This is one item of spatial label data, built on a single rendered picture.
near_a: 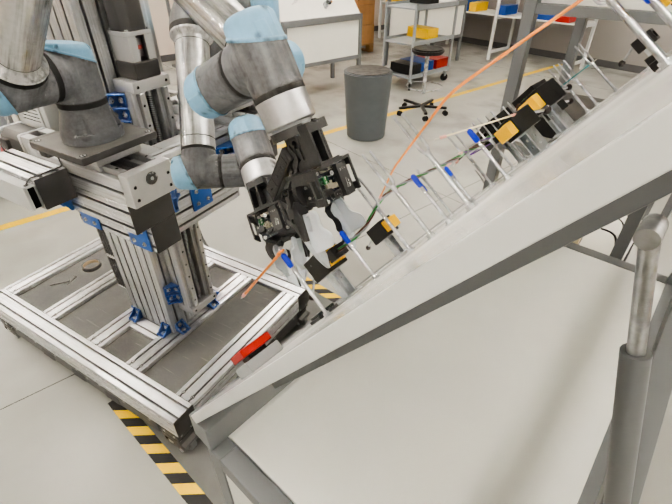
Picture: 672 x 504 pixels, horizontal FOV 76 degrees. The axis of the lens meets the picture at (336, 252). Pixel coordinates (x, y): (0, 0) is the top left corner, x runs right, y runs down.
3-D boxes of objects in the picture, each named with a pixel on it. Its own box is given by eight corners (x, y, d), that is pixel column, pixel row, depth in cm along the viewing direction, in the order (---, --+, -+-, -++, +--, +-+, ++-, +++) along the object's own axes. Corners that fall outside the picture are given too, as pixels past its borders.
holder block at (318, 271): (334, 271, 75) (320, 253, 75) (348, 259, 70) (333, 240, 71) (317, 283, 72) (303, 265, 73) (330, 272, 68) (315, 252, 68)
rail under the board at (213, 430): (194, 433, 83) (188, 414, 80) (475, 207, 155) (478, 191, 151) (211, 451, 80) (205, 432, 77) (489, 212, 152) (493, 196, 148)
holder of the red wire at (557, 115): (601, 103, 93) (569, 66, 94) (569, 128, 87) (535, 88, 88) (582, 117, 97) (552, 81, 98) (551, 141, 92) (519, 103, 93)
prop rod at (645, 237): (662, 230, 28) (623, 512, 40) (670, 214, 29) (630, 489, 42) (633, 227, 29) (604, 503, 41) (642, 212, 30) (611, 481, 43)
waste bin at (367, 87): (339, 141, 418) (339, 74, 381) (346, 125, 455) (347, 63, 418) (386, 145, 411) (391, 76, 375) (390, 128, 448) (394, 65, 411)
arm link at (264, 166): (252, 182, 90) (285, 165, 88) (258, 200, 89) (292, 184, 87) (233, 169, 83) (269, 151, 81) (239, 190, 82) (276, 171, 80)
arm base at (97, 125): (49, 139, 111) (33, 100, 105) (101, 122, 122) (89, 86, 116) (85, 151, 105) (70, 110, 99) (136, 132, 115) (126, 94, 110)
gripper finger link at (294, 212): (300, 244, 62) (287, 184, 61) (295, 244, 64) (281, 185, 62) (325, 236, 65) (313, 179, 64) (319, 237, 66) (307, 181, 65)
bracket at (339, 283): (356, 291, 73) (338, 268, 74) (362, 286, 71) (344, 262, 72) (338, 305, 71) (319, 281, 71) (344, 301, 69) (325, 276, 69)
